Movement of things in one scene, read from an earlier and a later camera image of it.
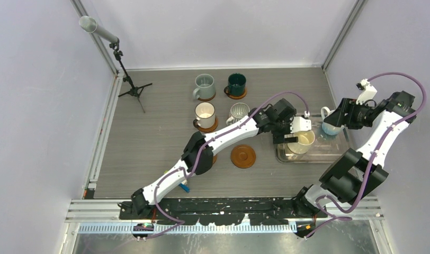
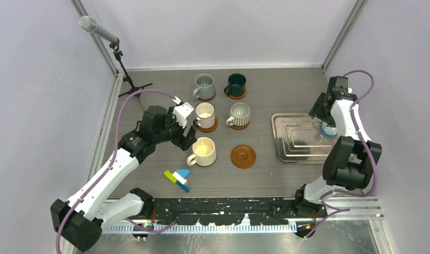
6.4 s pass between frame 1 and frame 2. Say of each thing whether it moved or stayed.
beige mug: stayed
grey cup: stayed
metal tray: stayed
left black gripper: moved
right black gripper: moved
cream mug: moved
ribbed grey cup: stayed
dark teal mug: stayed
